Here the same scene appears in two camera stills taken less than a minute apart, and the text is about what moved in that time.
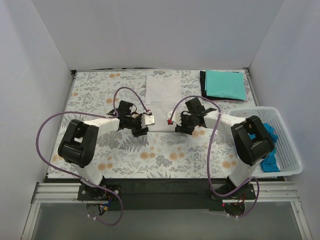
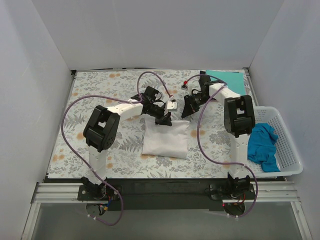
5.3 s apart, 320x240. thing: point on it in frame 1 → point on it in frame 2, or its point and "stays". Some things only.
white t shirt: x=162 y=92 → x=161 y=140
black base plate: x=162 y=194 stays
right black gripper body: x=182 y=124 → x=190 y=104
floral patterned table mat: x=147 y=145 stays
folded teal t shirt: x=225 y=84 stays
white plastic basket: x=288 y=158 stays
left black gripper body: x=139 y=125 → x=162 y=116
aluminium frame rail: x=69 y=193 stays
